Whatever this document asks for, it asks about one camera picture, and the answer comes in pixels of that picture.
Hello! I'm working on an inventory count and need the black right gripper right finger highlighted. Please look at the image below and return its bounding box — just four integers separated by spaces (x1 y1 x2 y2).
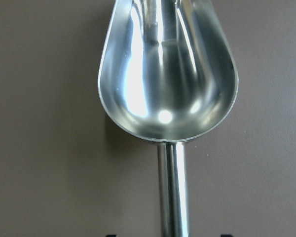
218 231 237 237

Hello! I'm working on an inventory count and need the metal ice scoop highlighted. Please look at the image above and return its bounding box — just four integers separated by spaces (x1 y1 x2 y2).
98 0 239 237

